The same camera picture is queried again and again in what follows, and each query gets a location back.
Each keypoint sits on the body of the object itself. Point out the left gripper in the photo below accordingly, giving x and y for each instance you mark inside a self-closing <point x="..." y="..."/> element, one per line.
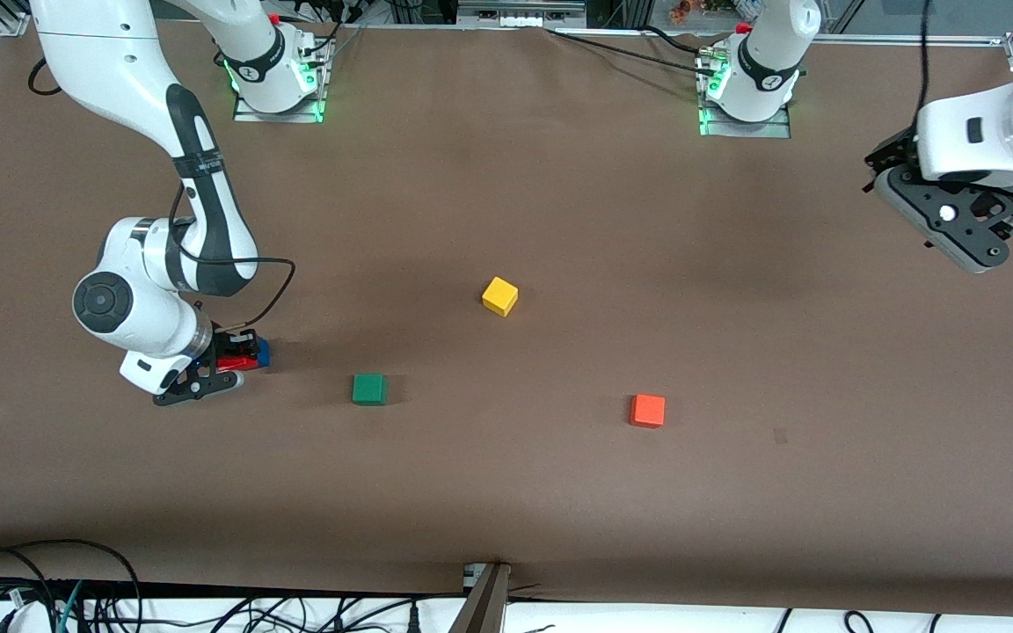
<point x="895" y="152"/>

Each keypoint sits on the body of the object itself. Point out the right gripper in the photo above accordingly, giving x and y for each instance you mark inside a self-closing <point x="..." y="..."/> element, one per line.
<point x="227" y="343"/>

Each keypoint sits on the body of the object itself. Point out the red wooden block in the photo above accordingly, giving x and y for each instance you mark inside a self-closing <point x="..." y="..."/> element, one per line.
<point x="238" y="361"/>

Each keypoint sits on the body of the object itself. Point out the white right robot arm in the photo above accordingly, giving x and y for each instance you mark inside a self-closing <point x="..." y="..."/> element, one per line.
<point x="137" y="70"/>

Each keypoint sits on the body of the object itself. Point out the blue wooden block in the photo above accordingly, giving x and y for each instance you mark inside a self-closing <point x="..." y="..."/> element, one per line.
<point x="264" y="352"/>

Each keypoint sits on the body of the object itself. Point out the green wooden block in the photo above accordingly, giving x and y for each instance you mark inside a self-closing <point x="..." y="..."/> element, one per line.
<point x="369" y="389"/>

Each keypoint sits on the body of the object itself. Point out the yellow wooden block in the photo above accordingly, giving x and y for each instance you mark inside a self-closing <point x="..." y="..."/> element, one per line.
<point x="499" y="297"/>

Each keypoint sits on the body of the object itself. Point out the orange wooden block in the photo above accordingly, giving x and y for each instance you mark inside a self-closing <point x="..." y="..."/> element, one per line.
<point x="647" y="411"/>

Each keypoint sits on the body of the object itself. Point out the small colourful figurines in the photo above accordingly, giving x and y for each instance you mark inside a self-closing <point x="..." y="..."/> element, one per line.
<point x="709" y="7"/>

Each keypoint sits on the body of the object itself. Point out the brown table cover sheet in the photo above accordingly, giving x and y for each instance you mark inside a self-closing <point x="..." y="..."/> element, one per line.
<point x="506" y="492"/>

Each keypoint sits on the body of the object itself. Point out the grey power strip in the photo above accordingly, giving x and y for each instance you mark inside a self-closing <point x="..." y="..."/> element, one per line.
<point x="520" y="12"/>

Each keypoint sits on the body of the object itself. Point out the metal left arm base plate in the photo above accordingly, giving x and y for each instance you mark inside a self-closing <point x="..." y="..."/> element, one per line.
<point x="779" y="129"/>

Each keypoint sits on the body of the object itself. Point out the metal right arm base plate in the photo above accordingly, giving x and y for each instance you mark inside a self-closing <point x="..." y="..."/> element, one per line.
<point x="247" y="114"/>

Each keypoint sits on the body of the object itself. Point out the aluminium camera post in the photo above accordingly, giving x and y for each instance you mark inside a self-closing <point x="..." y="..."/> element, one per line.
<point x="482" y="607"/>

